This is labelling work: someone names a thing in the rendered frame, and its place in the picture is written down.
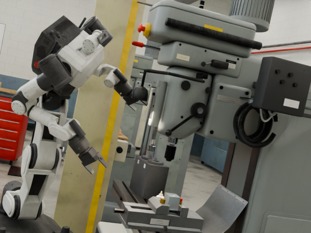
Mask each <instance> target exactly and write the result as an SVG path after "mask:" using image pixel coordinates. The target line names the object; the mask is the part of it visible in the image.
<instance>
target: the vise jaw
mask: <svg viewBox="0 0 311 233"><path fill-rule="evenodd" d="M160 200H161V197H156V196H153V197H151V198H150V199H148V203H147V204H148V205H149V207H150V208H151V209H152V210H153V211H154V212H155V214H162V215H167V214H169V210H170V206H169V205H168V204H167V203H166V202H165V204H162V203H160Z"/></svg>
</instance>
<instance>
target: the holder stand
mask: <svg viewBox="0 0 311 233"><path fill-rule="evenodd" d="M168 171H169V167H168V166H166V165H164V162H162V161H159V160H157V158H155V157H154V158H148V157H146V156H145V155H142V156H136V158H135V163H134V168H133V172H132V177H131V183H130V187H131V188H132V189H133V190H134V191H135V192H136V193H137V194H138V195H139V196H140V197H141V198H142V199H150V198H151V197H153V196H157V195H159V194H160V192H161V191H162V194H163V195H164V191H165V186H166V181H167V177H168Z"/></svg>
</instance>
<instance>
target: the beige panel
mask: <svg viewBox="0 0 311 233"><path fill-rule="evenodd" d="M137 1H142V2H146V0H96V4H95V9H94V13H93V16H97V18H98V20H99V21H100V22H101V23H102V24H103V25H104V26H105V28H106V29H107V30H108V31H109V32H110V33H111V34H112V35H113V39H112V40H111V41H110V42H109V43H108V44H107V45H106V46H105V47H104V60H103V62H102V63H101V65H104V64H109V65H111V66H114V67H116V68H118V69H119V70H120V71H121V73H122V74H123V75H124V76H125V77H126V79H127V80H128V81H127V82H128V83H129V82H130V78H131V72H132V67H133V62H134V58H135V53H136V49H137V46H134V45H132V44H131V43H132V41H136V42H138V38H139V32H138V26H139V25H140V24H141V23H142V19H143V13H144V9H145V5H144V4H140V3H137ZM107 75H108V74H104V75H101V76H100V77H98V76H96V75H93V74H92V76H91V77H90V78H89V79H88V80H87V81H86V82H85V83H84V84H83V85H82V87H80V88H79V90H78V95H77V100H76V104H75V110H74V115H73V119H76V120H78V121H79V123H80V125H81V128H82V130H83V131H84V132H85V134H86V135H85V137H86V138H87V140H88V141H89V142H90V145H89V147H94V149H95V150H96V151H97V152H99V153H100V154H101V155H102V157H103V158H104V160H105V161H106V163H107V164H108V167H107V168H105V167H104V166H103V165H102V164H101V163H100V162H99V161H98V160H97V161H95V162H93V163H91V164H90V166H91V168H92V169H93V171H94V173H93V174H91V173H90V172H89V171H88V170H87V169H86V168H85V167H84V166H83V164H82V163H81V162H82V161H81V160H80V159H79V157H78V156H79V154H76V153H75V152H74V151H73V150H72V148H71V147H70V146H69V144H68V145H67V151H66V155H65V160H64V165H63V170H62V176H61V181H60V185H59V190H58V195H57V200H56V206H55V211H54V216H53V220H54V221H55V222H56V223H57V224H58V225H59V226H60V227H61V228H62V227H63V226H68V227H70V231H72V232H73V233H95V232H96V227H97V226H98V223H99V222H101V218H102V214H103V209H104V204H105V200H106V194H107V189H108V184H109V180H110V175H111V170H112V164H113V160H114V155H115V150H116V145H117V141H118V135H119V130H120V125H121V121H122V116H123V112H124V106H125V100H124V99H123V97H121V96H120V95H119V94H118V93H117V92H116V91H115V90H114V87H113V88H109V87H107V86H105V84H104V80H105V78H106V77H107ZM68 142H69V141H68Z"/></svg>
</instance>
